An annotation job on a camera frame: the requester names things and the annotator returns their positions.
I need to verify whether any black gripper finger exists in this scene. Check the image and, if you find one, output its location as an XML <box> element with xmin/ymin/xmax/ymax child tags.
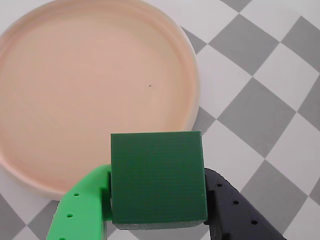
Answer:
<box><xmin>203</xmin><ymin>167</ymin><xmax>289</xmax><ymax>240</ymax></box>

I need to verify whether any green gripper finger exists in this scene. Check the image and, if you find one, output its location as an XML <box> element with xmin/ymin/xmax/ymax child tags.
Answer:
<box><xmin>46</xmin><ymin>163</ymin><xmax>114</xmax><ymax>240</ymax></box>

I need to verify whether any dark green cube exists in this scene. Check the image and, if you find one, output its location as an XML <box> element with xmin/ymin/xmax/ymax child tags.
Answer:
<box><xmin>110</xmin><ymin>130</ymin><xmax>209</xmax><ymax>231</ymax></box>

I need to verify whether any peach round plate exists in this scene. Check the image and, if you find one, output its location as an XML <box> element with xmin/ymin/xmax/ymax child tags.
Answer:
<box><xmin>0</xmin><ymin>0</ymin><xmax>202</xmax><ymax>201</ymax></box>

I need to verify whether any grey white checkerboard mat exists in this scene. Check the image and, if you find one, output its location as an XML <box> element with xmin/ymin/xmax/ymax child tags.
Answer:
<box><xmin>0</xmin><ymin>0</ymin><xmax>320</xmax><ymax>240</ymax></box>

